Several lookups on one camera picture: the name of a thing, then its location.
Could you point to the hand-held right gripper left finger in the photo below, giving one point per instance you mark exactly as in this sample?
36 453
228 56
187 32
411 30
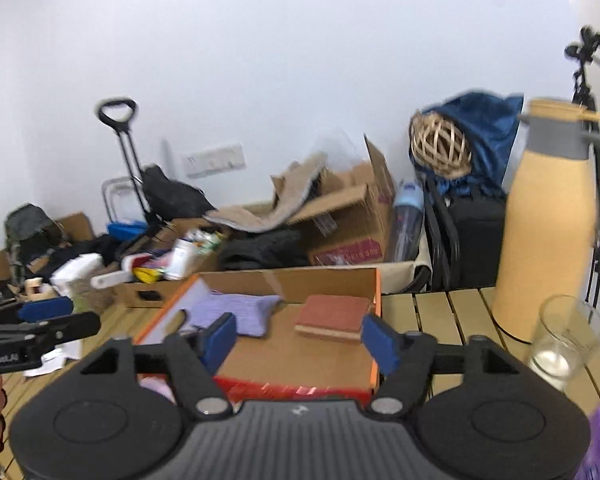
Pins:
221 338

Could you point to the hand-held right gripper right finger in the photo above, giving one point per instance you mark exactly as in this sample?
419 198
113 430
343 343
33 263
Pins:
380 345

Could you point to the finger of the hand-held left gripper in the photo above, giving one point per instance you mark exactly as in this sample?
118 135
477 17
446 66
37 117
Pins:
45 309
72 326

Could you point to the purple knitted cloth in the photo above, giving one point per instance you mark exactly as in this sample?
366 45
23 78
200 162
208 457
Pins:
240 312

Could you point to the orange cardboard shoebox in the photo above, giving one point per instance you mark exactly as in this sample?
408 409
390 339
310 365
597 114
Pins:
290 360

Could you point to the white crumpled paper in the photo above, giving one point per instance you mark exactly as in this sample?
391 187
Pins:
55 360

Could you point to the dark green backpack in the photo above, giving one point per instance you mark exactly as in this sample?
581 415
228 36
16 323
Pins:
30 232

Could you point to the low cardboard box with clutter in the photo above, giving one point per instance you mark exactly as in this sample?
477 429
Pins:
145 295

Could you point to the small brown cardboard box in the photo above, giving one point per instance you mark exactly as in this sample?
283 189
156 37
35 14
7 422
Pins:
77 227

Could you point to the white plastic bottle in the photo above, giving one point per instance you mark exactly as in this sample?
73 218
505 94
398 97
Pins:
182 259

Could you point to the black clothing heap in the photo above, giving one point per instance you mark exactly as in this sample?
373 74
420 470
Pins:
265 252

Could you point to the blue water bottle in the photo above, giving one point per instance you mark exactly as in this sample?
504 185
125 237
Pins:
407 225

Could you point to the large open cardboard box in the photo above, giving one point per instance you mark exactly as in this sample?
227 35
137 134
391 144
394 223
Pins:
350 220

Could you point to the black bag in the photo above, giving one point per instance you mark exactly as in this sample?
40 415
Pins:
175 192

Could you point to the folding hand trolley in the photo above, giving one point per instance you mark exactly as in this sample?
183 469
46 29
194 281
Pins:
127 160

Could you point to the clear drinking glass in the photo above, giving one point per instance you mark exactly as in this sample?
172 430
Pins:
567 345

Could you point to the yellow thermos jug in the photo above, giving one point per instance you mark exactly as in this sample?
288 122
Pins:
545 220

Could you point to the woven rattan ball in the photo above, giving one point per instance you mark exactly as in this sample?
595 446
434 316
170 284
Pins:
440 145

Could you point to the dark blue fabric bag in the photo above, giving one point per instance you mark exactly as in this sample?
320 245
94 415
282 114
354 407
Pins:
490 135

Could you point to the white wall socket strip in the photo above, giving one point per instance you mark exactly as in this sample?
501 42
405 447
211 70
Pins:
214 160

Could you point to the black camera tripod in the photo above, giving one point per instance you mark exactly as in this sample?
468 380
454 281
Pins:
585 85

